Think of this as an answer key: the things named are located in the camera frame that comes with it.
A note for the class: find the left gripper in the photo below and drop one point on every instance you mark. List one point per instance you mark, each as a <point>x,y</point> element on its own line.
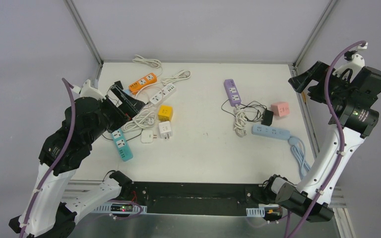
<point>116,105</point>

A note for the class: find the small black charger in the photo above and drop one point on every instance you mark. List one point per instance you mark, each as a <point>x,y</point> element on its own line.
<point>119,84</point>

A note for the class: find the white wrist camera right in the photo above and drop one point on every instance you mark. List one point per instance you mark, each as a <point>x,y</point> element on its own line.
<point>354,63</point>

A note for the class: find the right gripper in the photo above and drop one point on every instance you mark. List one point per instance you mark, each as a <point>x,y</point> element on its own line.
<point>318,72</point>

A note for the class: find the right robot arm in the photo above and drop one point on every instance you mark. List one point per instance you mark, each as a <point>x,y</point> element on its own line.
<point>351,95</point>

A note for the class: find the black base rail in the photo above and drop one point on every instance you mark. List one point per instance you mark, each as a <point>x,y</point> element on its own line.
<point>215,199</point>

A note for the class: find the white plug adapter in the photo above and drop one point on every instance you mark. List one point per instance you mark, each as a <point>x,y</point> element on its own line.
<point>147,136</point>

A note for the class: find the yellow white cube socket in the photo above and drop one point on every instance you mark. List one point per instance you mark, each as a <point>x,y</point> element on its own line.
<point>165,113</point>

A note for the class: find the black square power adapter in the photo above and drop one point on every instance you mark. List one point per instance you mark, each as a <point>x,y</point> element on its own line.
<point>267,118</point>

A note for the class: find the pink cube socket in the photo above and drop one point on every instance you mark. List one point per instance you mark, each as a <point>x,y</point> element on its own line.
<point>280,109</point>

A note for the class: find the white cube socket adapter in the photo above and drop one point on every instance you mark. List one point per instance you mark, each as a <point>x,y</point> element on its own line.
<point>165,129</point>

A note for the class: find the teal power strip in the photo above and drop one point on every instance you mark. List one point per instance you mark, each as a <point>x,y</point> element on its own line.
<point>122,145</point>

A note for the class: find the light blue power strip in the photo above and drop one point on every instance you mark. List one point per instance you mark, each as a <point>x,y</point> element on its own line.
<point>270,132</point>

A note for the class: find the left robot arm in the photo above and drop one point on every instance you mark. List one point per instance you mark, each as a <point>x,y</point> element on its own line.
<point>86,119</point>

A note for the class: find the purple power strip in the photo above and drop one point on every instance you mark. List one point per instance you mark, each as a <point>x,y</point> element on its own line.
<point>232,92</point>

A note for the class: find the orange power strip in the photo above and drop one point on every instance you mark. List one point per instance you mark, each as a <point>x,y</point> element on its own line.
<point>142,82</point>

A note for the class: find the white power strip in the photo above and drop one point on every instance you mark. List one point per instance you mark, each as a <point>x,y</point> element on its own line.
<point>163,94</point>

